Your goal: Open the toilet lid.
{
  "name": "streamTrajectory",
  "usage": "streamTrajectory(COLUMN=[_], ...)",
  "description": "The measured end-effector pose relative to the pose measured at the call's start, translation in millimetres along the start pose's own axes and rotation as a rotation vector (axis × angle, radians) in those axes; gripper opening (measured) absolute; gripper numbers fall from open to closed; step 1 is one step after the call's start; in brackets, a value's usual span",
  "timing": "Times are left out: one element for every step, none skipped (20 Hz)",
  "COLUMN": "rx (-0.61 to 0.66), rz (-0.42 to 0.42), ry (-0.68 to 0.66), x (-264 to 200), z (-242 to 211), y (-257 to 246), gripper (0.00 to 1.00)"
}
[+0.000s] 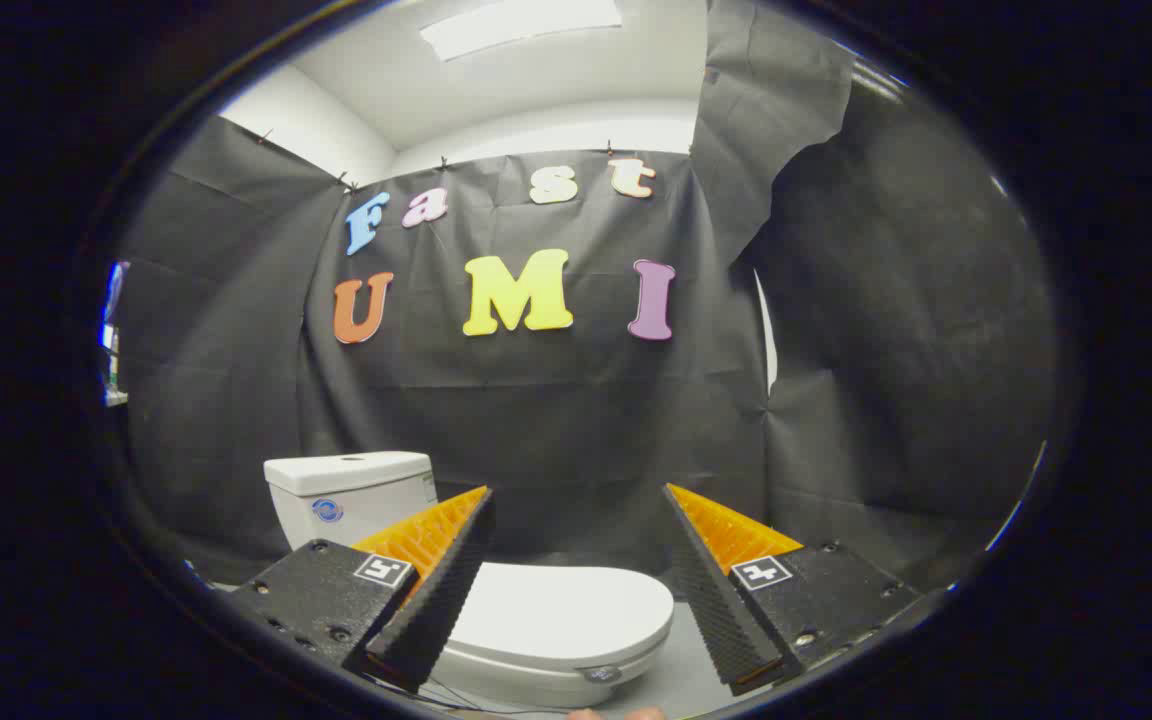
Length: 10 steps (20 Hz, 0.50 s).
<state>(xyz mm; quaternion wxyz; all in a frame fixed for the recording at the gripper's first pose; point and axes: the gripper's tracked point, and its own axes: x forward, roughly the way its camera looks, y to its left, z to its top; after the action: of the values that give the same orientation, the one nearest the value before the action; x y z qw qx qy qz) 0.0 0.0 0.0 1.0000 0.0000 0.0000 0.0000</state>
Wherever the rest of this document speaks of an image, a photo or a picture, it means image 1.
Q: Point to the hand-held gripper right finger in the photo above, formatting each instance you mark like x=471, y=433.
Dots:
x=721, y=600

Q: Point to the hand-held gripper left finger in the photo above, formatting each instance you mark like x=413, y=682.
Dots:
x=441, y=590

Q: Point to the white toilet lid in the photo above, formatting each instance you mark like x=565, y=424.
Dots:
x=566, y=605

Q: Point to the white toilet tank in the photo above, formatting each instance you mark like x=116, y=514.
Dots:
x=366, y=515

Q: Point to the black backdrop cloth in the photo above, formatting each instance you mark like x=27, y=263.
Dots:
x=556, y=420

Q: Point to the ceiling light panel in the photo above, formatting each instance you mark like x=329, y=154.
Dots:
x=516, y=25

